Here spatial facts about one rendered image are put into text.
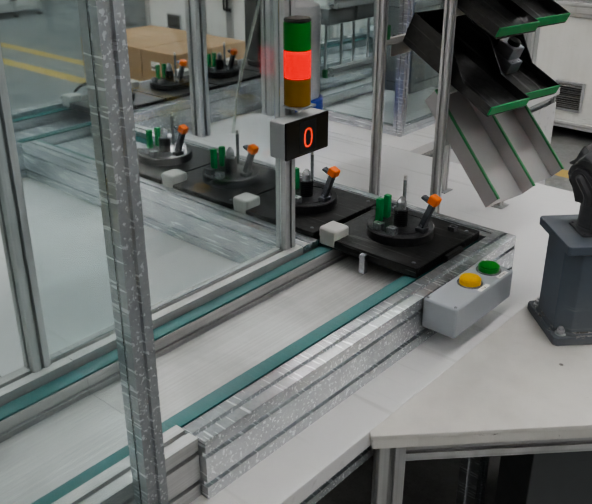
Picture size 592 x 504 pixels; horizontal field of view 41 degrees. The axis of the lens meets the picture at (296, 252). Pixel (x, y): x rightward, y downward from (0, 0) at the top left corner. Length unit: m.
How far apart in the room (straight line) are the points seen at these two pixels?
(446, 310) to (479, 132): 0.59
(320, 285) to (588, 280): 0.49
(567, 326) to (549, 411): 0.23
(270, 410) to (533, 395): 0.47
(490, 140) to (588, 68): 3.83
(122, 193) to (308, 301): 0.75
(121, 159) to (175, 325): 0.62
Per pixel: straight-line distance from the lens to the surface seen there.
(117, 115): 0.78
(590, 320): 1.55
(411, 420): 1.30
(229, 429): 1.12
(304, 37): 1.44
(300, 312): 1.46
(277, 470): 1.20
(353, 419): 1.29
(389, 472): 1.36
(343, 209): 1.77
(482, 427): 1.31
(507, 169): 1.88
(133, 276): 0.84
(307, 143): 1.49
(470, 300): 1.45
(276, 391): 1.18
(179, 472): 1.11
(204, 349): 1.36
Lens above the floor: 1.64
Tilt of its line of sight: 25 degrees down
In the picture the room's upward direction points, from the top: straight up
